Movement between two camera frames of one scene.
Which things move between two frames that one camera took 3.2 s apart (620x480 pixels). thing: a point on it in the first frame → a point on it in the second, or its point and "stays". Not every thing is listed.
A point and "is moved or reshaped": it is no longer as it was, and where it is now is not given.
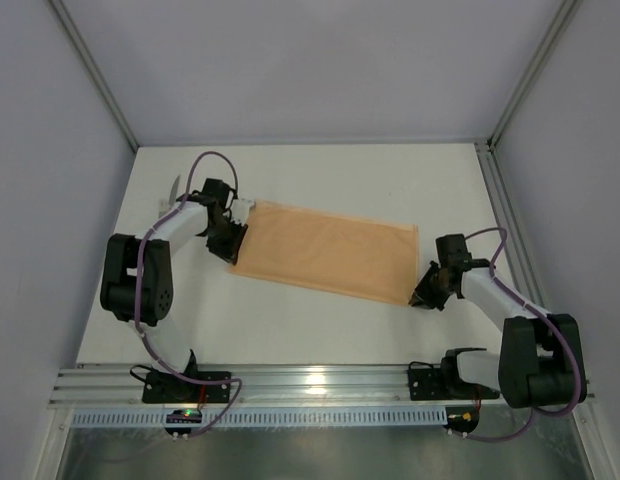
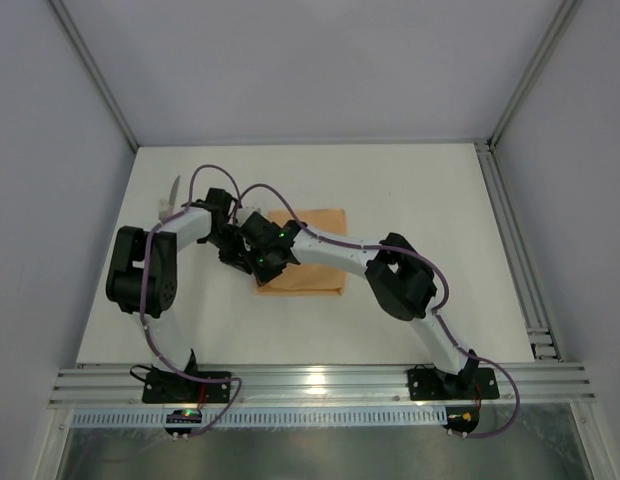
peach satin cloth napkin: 332,252 is moved or reshaped
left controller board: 189,416 stays
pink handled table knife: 174,191 stays
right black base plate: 438,384 stays
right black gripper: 429,288 → 267,270
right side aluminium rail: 523,264 stays
